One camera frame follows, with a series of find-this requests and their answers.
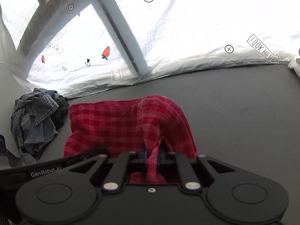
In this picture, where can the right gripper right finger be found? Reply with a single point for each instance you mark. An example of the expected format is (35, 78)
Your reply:
(176, 166)

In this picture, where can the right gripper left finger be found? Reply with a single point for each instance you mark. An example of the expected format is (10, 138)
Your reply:
(124, 165)

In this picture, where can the red checkered cloth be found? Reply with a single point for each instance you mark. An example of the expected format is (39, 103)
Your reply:
(124, 125)

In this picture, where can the blue denim jeans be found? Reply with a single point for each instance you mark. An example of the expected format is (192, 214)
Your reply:
(36, 138)

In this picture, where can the black garment in pile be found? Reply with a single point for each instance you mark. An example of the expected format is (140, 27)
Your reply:
(58, 117)

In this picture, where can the blue plaid shirt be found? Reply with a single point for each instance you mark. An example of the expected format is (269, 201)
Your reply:
(38, 104)

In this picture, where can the white printed backdrop cloth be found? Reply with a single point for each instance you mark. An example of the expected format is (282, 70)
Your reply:
(82, 47)

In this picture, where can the white folded garment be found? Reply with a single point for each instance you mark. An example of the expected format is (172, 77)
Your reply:
(295, 66)

